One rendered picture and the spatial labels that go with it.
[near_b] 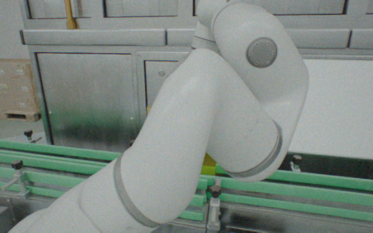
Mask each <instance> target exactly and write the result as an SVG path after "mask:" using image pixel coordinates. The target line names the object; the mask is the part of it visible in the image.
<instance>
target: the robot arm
mask: <svg viewBox="0 0 373 233"><path fill-rule="evenodd" d="M196 15H197V17H198V24H197V26H196V30H195V35H194V37H193V42H192V45H191V49H193V51H191V52H189V53H187V54H185V55H184V57H183V58H182V59H181V60H179V61H178V62H177V64H176V65H175V66H174V67H173V68H172V70H171V71H170V73H169V74H168V75H167V77H166V80H165V82H164V83H163V85H162V87H161V89H160V91H159V93H158V95H157V97H156V100H155V102H154V104H153V106H152V108H151V110H150V112H149V115H148V117H147V119H146V122H145V124H144V126H143V128H142V130H141V131H140V134H139V136H138V137H137V139H136V140H135V142H134V144H133V145H132V147H130V148H129V149H128V150H127V151H125V152H124V153H122V154H121V155H120V156H119V157H118V158H116V159H115V160H114V161H112V162H111V163H109V164H107V165H106V166H105V167H103V168H102V169H101V170H99V171H98V172H96V174H94V175H92V176H91V177H89V178H87V179H86V180H85V181H83V182H81V183H80V184H78V185H77V186H75V187H74V188H72V189H71V190H69V191H67V192H66V193H65V194H63V195H62V196H60V197H59V198H58V199H57V200H56V201H55V202H53V203H52V204H51V205H50V206H49V207H48V208H46V209H42V210H39V211H36V212H34V213H32V214H31V215H29V216H27V217H26V218H24V219H23V220H22V221H20V222H19V223H18V224H16V225H15V226H14V227H13V228H12V229H11V230H10V231H9V232H8V233H149V232H151V231H154V230H155V229H157V228H159V227H161V226H162V225H164V224H166V223H168V222H170V221H172V220H173V219H175V218H177V217H178V216H179V215H180V214H181V213H182V212H183V211H184V210H185V209H186V207H187V206H188V205H189V203H190V202H191V200H192V198H193V196H194V194H195V192H196V188H197V186H198V182H199V178H200V173H201V170H202V165H203V161H204V157H205V153H206V152H207V153H208V155H210V156H211V158H212V159H214V160H215V162H217V163H218V165H219V166H221V168H222V169H223V170H224V171H225V172H226V173H228V174H229V176H231V177H232V178H234V179H236V180H238V181H241V182H256V181H260V180H263V179H265V178H267V177H269V176H271V175H272V174H273V173H274V172H275V171H276V170H277V169H278V168H279V167H280V165H281V163H282V162H283V160H284V158H285V156H286V154H287V152H288V149H289V148H290V145H291V142H292V139H293V136H294V134H295V129H296V126H297V124H298V120H299V118H300V116H301V113H302V109H303V107H304V104H305V100H306V97H307V93H308V88H309V71H308V68H307V66H306V64H305V62H304V61H303V59H302V57H301V55H300V53H299V52H298V50H297V49H296V47H295V45H294V43H293V41H292V39H291V38H290V36H289V34H288V32H287V31H286V29H285V28H284V26H283V25H282V23H281V22H280V21H279V20H278V19H277V18H276V17H274V16H273V15H272V14H270V13H268V12H267V11H266V10H265V9H263V8H260V7H258V6H256V5H254V4H251V3H248V2H245V1H242V0H199V3H198V6H197V10H196ZM219 50H220V52H221V54H222V56H223V58H224V59H223V58H222V57H221V56H219V55H218V51H219Z"/></svg>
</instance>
